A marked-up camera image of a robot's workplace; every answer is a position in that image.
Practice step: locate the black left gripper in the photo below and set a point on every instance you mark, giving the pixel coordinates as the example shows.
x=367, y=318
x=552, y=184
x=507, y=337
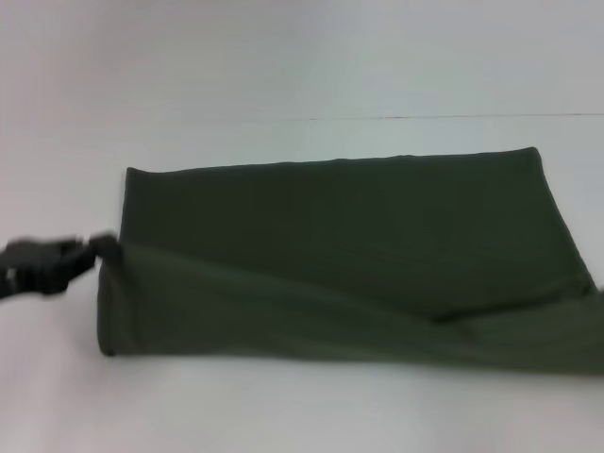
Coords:
x=33, y=271

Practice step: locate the dark green FREE t-shirt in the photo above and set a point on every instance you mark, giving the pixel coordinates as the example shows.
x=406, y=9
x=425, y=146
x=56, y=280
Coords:
x=330, y=245

